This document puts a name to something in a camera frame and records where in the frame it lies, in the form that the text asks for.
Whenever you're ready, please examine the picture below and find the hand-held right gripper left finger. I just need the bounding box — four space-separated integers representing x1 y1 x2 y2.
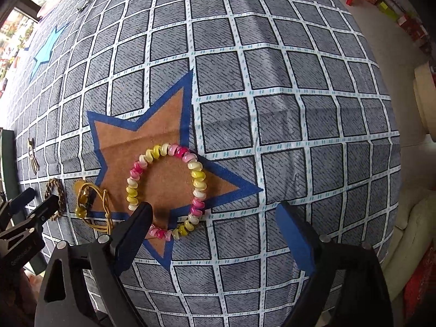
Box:
34 202 154 327

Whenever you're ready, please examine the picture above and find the grey checkered star tablecloth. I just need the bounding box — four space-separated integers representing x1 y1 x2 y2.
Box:
0 0 401 327

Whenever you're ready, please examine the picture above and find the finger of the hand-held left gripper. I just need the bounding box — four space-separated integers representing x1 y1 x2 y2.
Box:
0 194 60 246
0 187 37 230

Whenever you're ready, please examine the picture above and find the row of gift boxes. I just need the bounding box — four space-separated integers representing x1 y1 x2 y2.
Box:
358 0 433 53

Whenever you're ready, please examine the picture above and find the red gift bag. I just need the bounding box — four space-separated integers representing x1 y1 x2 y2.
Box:
404 245 436 314

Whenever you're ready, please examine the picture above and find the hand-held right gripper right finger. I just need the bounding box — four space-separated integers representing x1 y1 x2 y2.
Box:
275 202 394 327

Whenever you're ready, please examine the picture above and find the white jewelry tray black frame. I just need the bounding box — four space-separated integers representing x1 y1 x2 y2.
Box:
0 128 48 276

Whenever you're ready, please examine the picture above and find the pink yellow spiral bracelet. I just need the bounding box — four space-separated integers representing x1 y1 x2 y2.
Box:
125 143 207 242

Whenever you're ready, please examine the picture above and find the yellow hair tie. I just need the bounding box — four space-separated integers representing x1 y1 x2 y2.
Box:
73 180 114 235

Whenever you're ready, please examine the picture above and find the brown braided bracelet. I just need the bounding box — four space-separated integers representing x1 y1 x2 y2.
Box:
44 178 67 221

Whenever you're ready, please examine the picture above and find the cream sofa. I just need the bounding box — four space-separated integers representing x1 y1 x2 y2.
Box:
381 194 436 300

